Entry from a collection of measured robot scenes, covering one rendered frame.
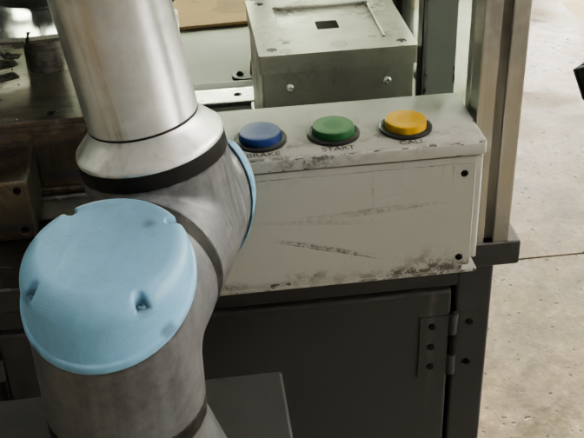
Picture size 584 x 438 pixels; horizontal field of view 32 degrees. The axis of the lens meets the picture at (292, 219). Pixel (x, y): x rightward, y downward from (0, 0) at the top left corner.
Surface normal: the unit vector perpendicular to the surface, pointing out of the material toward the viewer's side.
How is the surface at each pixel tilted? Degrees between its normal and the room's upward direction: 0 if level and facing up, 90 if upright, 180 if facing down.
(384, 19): 0
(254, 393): 0
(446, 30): 90
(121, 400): 90
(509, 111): 90
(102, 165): 49
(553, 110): 0
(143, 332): 87
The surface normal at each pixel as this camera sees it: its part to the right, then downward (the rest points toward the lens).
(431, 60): 0.12, 0.53
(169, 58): 0.81, 0.16
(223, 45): -0.03, -0.84
